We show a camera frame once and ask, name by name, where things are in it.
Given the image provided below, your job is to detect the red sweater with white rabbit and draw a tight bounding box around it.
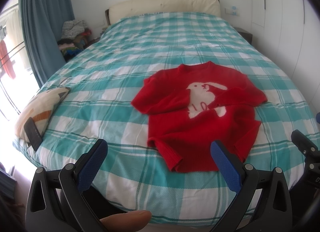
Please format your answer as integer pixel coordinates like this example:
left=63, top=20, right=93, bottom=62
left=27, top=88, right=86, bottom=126
left=131, top=62, right=267, bottom=173

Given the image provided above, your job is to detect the black smartphone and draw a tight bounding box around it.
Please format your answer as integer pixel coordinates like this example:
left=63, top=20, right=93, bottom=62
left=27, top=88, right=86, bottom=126
left=24, top=117, right=43, bottom=151

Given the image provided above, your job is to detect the person's left hand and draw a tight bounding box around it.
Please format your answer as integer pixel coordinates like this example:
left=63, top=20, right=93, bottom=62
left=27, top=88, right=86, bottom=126
left=100, top=210, right=152, bottom=232

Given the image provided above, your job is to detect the cream padded headboard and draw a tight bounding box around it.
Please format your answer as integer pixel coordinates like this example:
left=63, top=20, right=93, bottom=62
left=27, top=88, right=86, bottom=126
left=105, top=0, right=221, bottom=25

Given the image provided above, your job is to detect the teal white plaid bedspread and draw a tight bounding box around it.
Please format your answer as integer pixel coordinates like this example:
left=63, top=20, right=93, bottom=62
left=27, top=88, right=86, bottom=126
left=12, top=12, right=319, bottom=227

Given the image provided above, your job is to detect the blue curtain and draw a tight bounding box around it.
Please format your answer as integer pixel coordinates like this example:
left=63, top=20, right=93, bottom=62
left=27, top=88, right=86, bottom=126
left=18, top=0, right=74, bottom=87

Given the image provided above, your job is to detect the pile of clothes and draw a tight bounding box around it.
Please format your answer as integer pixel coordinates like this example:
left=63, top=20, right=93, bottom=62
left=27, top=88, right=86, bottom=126
left=57, top=19, right=92, bottom=62

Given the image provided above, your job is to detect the white wall socket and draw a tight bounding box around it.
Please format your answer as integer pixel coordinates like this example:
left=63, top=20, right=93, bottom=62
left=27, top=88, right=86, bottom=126
left=225, top=6, right=240, bottom=16

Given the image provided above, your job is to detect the white wardrobe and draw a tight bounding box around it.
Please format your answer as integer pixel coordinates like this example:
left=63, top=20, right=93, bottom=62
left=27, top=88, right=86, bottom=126
left=252, top=0, right=319, bottom=104

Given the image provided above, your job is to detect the cream patterned pillow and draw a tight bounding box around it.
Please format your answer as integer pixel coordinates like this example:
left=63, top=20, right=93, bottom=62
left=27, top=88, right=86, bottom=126
left=15, top=87, right=71, bottom=143

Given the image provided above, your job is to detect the dark bedside table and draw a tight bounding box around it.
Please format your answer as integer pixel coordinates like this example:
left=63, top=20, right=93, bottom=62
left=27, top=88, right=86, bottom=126
left=234, top=27, right=253, bottom=45

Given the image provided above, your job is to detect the red hanging garment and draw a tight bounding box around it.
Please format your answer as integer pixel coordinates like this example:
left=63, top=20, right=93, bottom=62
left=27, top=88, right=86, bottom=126
left=0, top=40, right=16, bottom=79

